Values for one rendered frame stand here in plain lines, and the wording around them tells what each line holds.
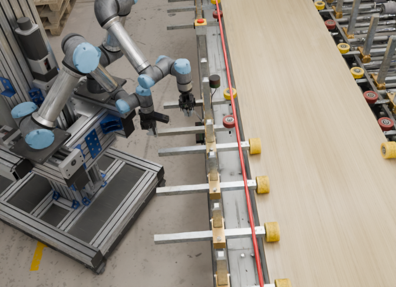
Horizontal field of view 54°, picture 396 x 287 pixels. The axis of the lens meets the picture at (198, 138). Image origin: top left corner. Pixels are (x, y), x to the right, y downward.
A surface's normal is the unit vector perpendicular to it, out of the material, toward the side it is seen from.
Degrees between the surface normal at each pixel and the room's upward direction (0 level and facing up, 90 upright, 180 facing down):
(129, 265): 0
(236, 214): 0
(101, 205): 0
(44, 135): 95
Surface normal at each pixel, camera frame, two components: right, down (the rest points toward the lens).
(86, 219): -0.07, -0.70
